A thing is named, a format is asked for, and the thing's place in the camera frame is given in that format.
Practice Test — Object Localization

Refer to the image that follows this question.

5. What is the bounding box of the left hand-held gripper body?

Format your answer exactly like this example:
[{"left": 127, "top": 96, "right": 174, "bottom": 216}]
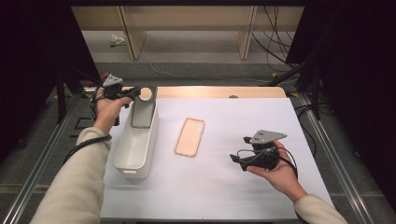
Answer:
[{"left": 101, "top": 74, "right": 126, "bottom": 101}]

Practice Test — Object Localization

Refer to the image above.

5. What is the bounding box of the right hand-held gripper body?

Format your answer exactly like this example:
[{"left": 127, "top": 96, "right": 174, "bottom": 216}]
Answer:
[{"left": 244, "top": 129, "right": 288, "bottom": 171}]

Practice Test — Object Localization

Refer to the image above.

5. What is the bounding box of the grey phone case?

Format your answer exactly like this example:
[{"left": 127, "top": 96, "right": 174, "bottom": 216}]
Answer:
[{"left": 130, "top": 86, "right": 159, "bottom": 130}]

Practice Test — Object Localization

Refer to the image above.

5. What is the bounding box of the beige phone case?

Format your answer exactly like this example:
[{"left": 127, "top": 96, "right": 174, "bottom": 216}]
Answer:
[{"left": 174, "top": 117, "right": 206, "bottom": 159}]

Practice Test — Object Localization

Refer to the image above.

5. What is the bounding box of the white plastic storage box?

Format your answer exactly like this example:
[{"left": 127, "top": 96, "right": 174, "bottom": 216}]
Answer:
[{"left": 112, "top": 92, "right": 161, "bottom": 181}]

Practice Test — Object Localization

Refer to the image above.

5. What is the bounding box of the person's left hand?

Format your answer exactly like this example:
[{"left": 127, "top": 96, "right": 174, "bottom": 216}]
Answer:
[{"left": 92, "top": 96, "right": 134, "bottom": 136}]

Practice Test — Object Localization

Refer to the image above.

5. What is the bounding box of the person's right hand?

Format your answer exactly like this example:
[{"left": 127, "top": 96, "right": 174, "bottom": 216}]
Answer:
[{"left": 247, "top": 140, "right": 309, "bottom": 203}]

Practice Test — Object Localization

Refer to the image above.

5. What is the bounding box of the pink object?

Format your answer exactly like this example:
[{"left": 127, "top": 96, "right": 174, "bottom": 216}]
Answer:
[{"left": 85, "top": 71, "right": 110, "bottom": 89}]

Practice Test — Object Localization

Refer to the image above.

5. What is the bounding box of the crumpled white paper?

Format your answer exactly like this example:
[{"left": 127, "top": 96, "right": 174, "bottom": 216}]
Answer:
[{"left": 109, "top": 34, "right": 127, "bottom": 48}]

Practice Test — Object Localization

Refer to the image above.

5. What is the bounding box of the black metal stand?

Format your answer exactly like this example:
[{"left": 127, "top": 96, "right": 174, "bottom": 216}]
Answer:
[
  {"left": 266, "top": 57, "right": 322, "bottom": 121},
  {"left": 55, "top": 60, "right": 106, "bottom": 124}
]

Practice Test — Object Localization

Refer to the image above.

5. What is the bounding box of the light wooden table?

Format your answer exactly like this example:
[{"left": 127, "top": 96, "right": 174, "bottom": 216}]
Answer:
[{"left": 122, "top": 86, "right": 288, "bottom": 100}]

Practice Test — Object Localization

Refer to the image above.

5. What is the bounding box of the dark curtain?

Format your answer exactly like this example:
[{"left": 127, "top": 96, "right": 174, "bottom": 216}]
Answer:
[
  {"left": 285, "top": 0, "right": 396, "bottom": 214},
  {"left": 0, "top": 0, "right": 101, "bottom": 164}
]

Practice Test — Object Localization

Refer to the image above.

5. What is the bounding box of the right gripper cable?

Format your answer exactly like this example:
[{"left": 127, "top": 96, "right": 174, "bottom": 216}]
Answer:
[{"left": 236, "top": 147, "right": 299, "bottom": 180}]

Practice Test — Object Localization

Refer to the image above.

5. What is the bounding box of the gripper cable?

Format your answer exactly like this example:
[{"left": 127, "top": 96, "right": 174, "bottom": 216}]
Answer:
[
  {"left": 62, "top": 85, "right": 114, "bottom": 166},
  {"left": 236, "top": 147, "right": 299, "bottom": 180}
]

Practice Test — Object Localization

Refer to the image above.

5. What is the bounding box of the white floor cable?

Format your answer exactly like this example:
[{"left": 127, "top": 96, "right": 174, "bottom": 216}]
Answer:
[{"left": 148, "top": 63, "right": 273, "bottom": 84}]

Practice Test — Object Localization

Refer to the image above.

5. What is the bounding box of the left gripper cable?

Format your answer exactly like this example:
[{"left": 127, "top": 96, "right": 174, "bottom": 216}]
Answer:
[{"left": 62, "top": 85, "right": 114, "bottom": 166}]

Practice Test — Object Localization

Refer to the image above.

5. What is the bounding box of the aluminium floor rail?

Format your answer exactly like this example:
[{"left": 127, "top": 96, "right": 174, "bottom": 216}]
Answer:
[
  {"left": 296, "top": 92, "right": 375, "bottom": 224},
  {"left": 0, "top": 92, "right": 82, "bottom": 224}
]

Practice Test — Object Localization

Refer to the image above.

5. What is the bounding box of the bundle of black cables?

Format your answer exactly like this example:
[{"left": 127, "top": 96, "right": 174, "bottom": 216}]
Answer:
[{"left": 250, "top": 5, "right": 301, "bottom": 73}]

